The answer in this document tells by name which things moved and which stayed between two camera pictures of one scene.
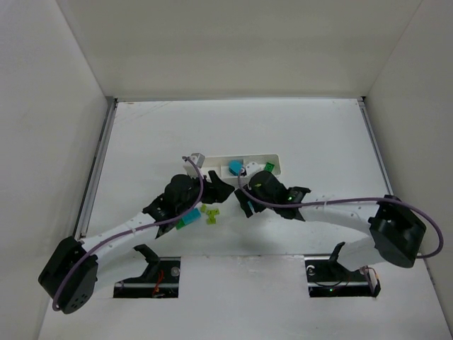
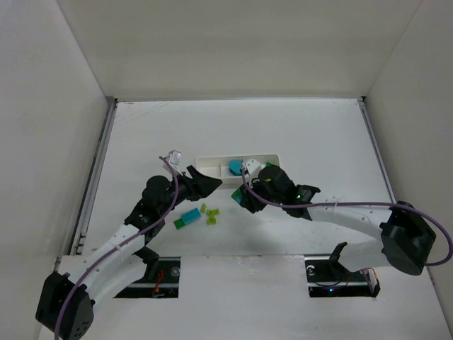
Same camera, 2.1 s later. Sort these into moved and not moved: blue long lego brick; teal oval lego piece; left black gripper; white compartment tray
Moved: left black gripper
Not moved: blue long lego brick; white compartment tray; teal oval lego piece
